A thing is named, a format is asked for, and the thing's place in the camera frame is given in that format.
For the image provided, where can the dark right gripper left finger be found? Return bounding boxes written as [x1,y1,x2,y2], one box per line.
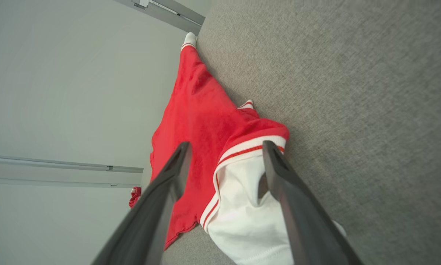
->
[91,142,193,265]

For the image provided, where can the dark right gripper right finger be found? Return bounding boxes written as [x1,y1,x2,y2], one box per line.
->
[262,140,364,265]

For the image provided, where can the grey fabric sofa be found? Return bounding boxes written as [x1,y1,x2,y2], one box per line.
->
[161,0,441,265]

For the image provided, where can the grey wall rail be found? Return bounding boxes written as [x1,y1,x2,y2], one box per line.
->
[0,155,144,188]

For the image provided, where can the red shorts white stripe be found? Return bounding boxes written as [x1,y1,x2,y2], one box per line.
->
[129,187,142,209]

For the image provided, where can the red jersey shirt white sleeves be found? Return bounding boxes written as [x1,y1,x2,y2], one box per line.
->
[149,32,348,265]

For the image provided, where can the grey metal bar with bracket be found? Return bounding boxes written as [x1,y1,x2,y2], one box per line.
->
[113,0,206,36]

